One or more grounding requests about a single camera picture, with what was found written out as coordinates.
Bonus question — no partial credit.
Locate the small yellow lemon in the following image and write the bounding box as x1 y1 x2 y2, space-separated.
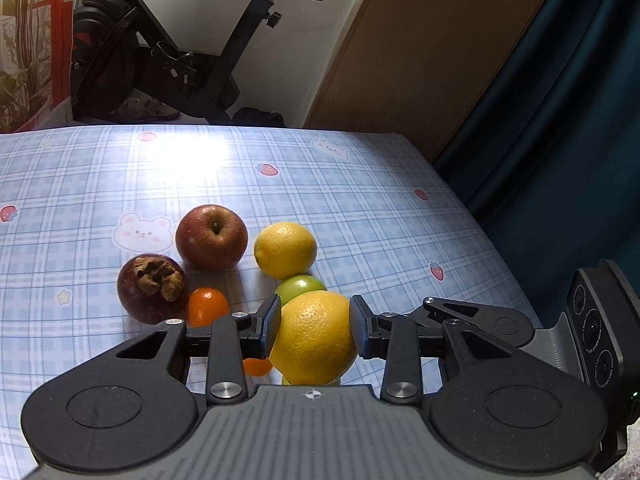
253 222 318 280

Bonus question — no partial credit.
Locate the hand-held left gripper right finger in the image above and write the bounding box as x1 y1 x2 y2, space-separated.
348 294 523 406

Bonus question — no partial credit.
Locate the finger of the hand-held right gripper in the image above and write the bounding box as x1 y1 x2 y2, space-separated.
412 296 501 336

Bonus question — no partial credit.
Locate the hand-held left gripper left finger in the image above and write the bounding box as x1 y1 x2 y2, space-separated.
112 294 283 406

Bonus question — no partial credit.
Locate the blue plaid tablecloth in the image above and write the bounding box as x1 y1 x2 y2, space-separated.
0 125 546 480

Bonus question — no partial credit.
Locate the printed room wall poster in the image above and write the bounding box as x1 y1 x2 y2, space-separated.
0 0 76 133

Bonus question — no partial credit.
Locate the green plum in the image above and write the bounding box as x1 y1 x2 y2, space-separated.
274 275 328 308

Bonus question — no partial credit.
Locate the large yellow citrus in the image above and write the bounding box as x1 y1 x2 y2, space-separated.
268 291 358 386

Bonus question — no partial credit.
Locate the black exercise bike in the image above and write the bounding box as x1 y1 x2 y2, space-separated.
70 0 351 126

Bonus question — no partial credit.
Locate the dark teal curtain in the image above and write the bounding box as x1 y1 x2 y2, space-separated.
432 0 640 311

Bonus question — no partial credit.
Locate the red apple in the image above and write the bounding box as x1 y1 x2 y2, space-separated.
175 204 249 273

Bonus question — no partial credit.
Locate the brown wooden panel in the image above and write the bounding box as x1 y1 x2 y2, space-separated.
302 0 571 161

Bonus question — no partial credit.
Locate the dark purple mangosteen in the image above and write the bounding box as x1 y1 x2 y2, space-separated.
117 254 190 325

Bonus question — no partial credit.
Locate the small orange tangerine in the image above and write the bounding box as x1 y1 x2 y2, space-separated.
242 357 275 377
188 287 231 328

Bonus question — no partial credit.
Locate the brown sandal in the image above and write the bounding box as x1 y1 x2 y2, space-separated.
120 94 182 122

